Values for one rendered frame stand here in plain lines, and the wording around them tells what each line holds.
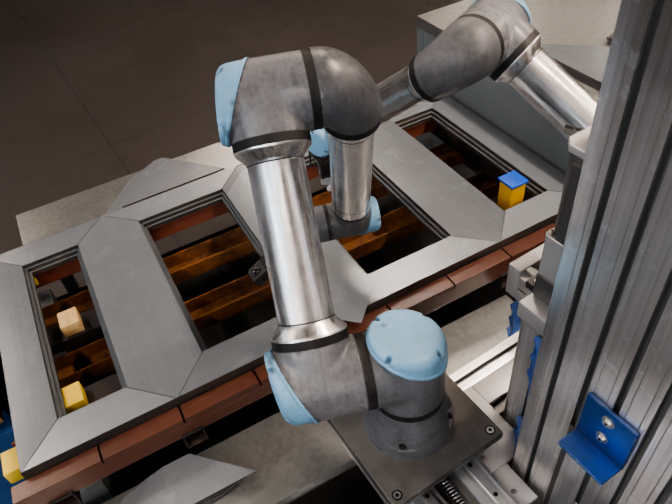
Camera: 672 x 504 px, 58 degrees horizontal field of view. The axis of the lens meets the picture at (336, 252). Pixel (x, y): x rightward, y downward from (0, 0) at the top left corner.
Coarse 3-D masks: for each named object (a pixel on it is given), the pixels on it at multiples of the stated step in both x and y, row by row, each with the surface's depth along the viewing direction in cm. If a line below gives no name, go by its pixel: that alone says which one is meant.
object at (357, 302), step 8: (368, 288) 151; (352, 296) 149; (360, 296) 149; (368, 296) 149; (336, 304) 148; (344, 304) 148; (352, 304) 147; (360, 304) 147; (336, 312) 146; (344, 312) 146; (352, 312) 145
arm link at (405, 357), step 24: (384, 312) 90; (408, 312) 90; (360, 336) 89; (384, 336) 87; (408, 336) 87; (432, 336) 87; (360, 360) 86; (384, 360) 84; (408, 360) 84; (432, 360) 84; (384, 384) 86; (408, 384) 86; (432, 384) 87; (384, 408) 93; (408, 408) 90; (432, 408) 92
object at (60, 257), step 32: (448, 128) 203; (224, 192) 185; (160, 224) 181; (544, 224) 164; (64, 256) 172; (160, 256) 170; (480, 256) 158; (32, 288) 165; (416, 288) 153; (192, 320) 151
